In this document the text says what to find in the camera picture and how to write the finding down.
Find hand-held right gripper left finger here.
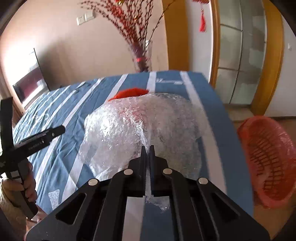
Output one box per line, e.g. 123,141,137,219
25,146,147,241

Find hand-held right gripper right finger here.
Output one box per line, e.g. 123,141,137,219
149,145,270,241

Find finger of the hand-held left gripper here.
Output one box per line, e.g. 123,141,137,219
43,125,66,146

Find clear bubble wrap sheet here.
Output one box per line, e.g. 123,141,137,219
79,92,209,213

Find red plastic waste basket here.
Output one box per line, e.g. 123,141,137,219
238,115,295,209

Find person's left forearm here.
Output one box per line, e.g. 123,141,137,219
0,189,31,241

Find person's left hand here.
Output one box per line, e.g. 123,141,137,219
2,162,38,204

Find blue white striped tablecloth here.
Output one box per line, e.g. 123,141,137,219
11,71,255,241

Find flat screen television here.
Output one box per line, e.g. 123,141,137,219
12,48,51,104

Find red plastic bag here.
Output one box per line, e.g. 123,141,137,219
108,88,149,102

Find clear glass vase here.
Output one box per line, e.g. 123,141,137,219
131,40,153,73

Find red berry branches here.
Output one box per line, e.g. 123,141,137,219
80,0,176,70

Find frosted glass door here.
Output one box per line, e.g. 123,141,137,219
217,0,267,105

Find red hanging tassel ornament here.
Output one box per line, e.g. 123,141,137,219
191,0,210,32

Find white wall socket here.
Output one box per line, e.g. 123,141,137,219
77,11,96,26

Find wooden wall trim post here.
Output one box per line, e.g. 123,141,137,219
161,0,193,72

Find wooden door frame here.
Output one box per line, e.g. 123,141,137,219
209,0,284,117

